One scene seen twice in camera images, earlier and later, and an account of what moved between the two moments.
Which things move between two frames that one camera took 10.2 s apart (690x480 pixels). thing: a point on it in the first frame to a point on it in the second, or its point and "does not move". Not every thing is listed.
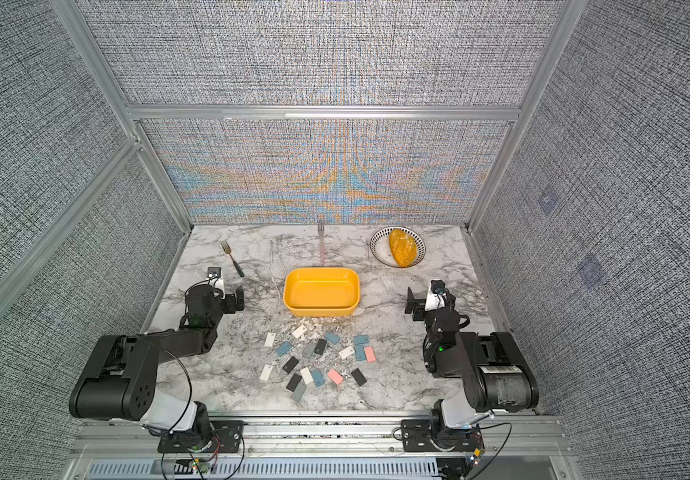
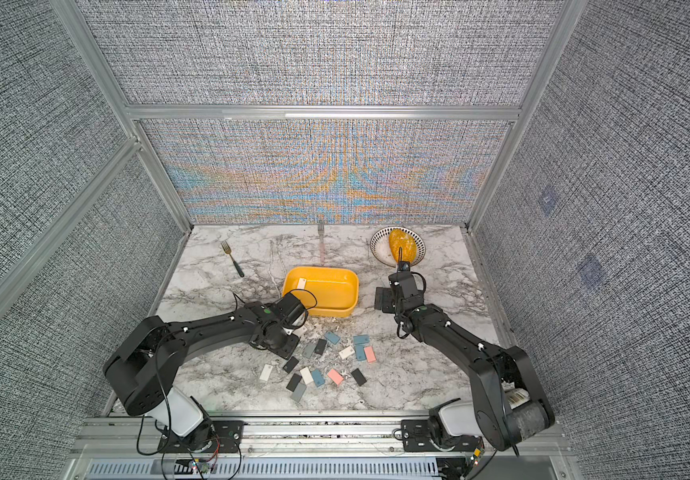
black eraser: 290,365 does not move
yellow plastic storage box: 321,291 does not move
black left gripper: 231,306 to 290,349
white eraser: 307,376 does not move
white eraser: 266,372 does not move
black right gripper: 420,307 to 386,294
